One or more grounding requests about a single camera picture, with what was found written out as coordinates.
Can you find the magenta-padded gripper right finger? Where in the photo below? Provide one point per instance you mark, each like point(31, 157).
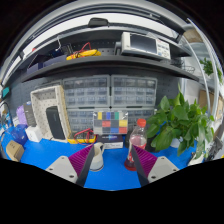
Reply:
point(163, 166)

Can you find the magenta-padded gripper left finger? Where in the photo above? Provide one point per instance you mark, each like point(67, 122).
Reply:
point(61, 166)

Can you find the clear bottle red drink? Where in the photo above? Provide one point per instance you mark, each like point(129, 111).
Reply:
point(138, 140)

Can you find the yellow multimeter with red leads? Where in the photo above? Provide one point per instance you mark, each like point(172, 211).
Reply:
point(81, 136)

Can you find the cream ceramic mug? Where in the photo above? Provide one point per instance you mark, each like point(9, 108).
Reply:
point(98, 158)

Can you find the white carton box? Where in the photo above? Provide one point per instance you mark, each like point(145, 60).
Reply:
point(33, 133)

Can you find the green potted plant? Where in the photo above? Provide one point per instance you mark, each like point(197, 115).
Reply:
point(180, 123)

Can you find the brown cardboard box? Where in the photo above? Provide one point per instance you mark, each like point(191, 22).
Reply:
point(14, 150)

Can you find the black box with label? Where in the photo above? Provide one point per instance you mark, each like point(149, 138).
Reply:
point(110, 141)

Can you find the dark grey upright box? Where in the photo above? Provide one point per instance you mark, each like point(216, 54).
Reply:
point(29, 114)

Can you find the purple plastic bag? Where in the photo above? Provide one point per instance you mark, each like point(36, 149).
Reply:
point(21, 115)

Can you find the white metal rack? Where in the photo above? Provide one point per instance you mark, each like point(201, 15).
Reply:
point(208, 66)

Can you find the dark overhead shelf unit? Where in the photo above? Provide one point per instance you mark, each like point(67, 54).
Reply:
point(110, 61)

